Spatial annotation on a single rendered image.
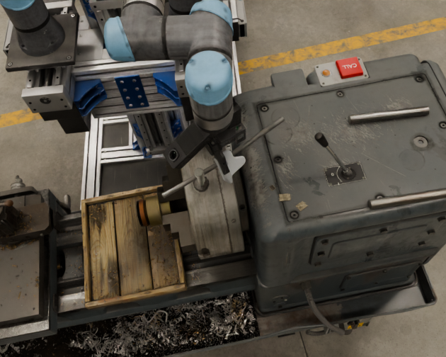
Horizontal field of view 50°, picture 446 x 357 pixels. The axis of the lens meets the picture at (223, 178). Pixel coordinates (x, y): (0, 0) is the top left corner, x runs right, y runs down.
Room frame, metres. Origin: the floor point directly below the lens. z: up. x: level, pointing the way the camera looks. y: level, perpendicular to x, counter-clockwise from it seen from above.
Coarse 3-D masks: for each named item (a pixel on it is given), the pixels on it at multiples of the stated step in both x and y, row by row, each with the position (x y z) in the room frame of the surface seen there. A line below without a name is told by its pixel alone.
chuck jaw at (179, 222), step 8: (168, 216) 0.56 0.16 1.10; (176, 216) 0.56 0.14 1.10; (184, 216) 0.55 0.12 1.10; (168, 224) 0.54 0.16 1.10; (176, 224) 0.53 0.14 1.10; (184, 224) 0.53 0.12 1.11; (176, 232) 0.51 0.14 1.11; (184, 232) 0.50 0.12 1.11; (192, 232) 0.50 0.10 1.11; (184, 240) 0.48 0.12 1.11; (192, 240) 0.48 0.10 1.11; (184, 248) 0.46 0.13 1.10; (192, 248) 0.46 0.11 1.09
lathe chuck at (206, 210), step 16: (192, 160) 0.65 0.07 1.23; (208, 160) 0.64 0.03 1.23; (208, 176) 0.59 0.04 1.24; (192, 192) 0.56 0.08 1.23; (208, 192) 0.55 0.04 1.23; (192, 208) 0.52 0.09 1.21; (208, 208) 0.51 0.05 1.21; (192, 224) 0.49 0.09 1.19; (208, 224) 0.48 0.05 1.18; (224, 224) 0.48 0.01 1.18; (208, 240) 0.46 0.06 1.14; (224, 240) 0.46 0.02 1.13; (208, 256) 0.45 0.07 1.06
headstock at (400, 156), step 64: (384, 64) 0.85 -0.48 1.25; (256, 128) 0.70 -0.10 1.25; (320, 128) 0.67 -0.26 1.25; (384, 128) 0.65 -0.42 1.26; (256, 192) 0.53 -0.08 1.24; (320, 192) 0.49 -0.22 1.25; (384, 192) 0.47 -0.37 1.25; (256, 256) 0.44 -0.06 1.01; (320, 256) 0.40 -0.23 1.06; (384, 256) 0.43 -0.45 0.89
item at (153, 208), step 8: (144, 200) 0.62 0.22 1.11; (152, 200) 0.60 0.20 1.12; (144, 208) 0.59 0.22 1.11; (152, 208) 0.58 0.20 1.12; (160, 208) 0.58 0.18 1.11; (168, 208) 0.58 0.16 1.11; (144, 216) 0.57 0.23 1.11; (152, 216) 0.56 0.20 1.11; (160, 216) 0.56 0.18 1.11; (144, 224) 0.55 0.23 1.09; (152, 224) 0.55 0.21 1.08; (160, 224) 0.55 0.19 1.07
